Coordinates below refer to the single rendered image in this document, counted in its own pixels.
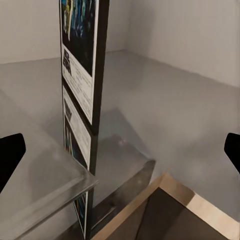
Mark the poster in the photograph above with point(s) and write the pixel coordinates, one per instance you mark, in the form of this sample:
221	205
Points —
83	38

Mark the drop in sink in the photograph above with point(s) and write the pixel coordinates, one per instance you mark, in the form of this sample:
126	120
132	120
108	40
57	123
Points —
46	179

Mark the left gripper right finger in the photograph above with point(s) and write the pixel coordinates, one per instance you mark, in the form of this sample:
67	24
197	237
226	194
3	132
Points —
232	149

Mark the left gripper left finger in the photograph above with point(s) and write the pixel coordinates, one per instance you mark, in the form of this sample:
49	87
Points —
12	149

